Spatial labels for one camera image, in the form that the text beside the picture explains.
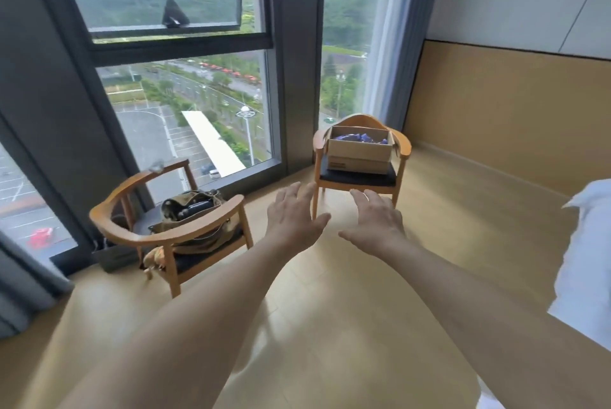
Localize person's left hand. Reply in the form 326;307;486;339
265;182;332;257

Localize person's right hand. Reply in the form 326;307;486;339
338;188;407;257

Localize person's right forearm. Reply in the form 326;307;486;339
379;238;611;409

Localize person's left forearm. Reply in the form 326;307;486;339
56;237;293;409

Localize wooden armchair with black seat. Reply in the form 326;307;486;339
313;114;412;221
89;158;254;299

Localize brown cardboard box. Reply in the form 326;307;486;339
326;126;396;175

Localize purple packets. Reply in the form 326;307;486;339
332;133;390;145

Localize olive canvas bag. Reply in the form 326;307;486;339
149;189;244;257

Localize black bottle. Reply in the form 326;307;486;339
178;201;214;218

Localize tan plush toy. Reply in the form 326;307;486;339
142;247;168;281

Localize dark grey floor bag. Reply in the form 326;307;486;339
91;215;144;274

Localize light grey curtain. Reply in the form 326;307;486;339
364;0;448;132

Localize white bedding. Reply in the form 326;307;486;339
546;179;611;353

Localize black window stay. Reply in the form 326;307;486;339
161;0;192;29

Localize dark grey curtain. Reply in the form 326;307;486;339
0;226;75;341

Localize dark window frame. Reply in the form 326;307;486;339
0;0;331;277

